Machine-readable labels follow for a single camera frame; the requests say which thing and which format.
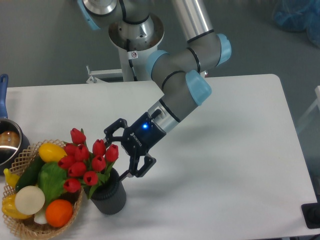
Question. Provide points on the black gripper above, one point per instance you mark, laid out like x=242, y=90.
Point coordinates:
x=142, y=138

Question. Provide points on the red tulip bouquet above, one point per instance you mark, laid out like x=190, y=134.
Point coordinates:
x=86, y=169

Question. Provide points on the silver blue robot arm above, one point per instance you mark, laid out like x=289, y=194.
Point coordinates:
x=178, y=76

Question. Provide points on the dark grey ribbed vase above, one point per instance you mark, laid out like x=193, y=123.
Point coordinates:
x=111, y=197

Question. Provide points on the yellow squash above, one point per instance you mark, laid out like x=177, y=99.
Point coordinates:
x=50, y=152

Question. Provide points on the green lettuce leaf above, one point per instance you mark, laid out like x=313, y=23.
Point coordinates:
x=51, y=179

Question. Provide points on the orange fruit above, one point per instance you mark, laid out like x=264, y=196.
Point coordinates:
x=58, y=213

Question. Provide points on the green cucumber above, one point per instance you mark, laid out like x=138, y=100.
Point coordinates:
x=30, y=174

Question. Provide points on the white round onion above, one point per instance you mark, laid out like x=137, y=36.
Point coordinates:
x=29, y=200

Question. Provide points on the white leek stalk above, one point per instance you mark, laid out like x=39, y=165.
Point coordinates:
x=40, y=217

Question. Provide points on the yellow banana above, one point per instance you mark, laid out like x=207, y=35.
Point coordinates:
x=10, y=178

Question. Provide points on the woven wicker basket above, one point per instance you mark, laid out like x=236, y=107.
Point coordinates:
x=27, y=229

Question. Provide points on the yellow bell pepper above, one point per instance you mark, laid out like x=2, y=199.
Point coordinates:
x=9, y=208

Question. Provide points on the black device at edge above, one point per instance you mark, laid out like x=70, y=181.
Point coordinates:
x=311, y=214

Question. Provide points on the blue plastic bag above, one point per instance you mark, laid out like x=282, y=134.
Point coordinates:
x=299, y=16

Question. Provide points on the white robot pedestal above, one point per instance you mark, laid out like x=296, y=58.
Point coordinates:
x=134, y=42

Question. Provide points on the blue handled saucepan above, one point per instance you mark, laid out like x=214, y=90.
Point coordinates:
x=12, y=139

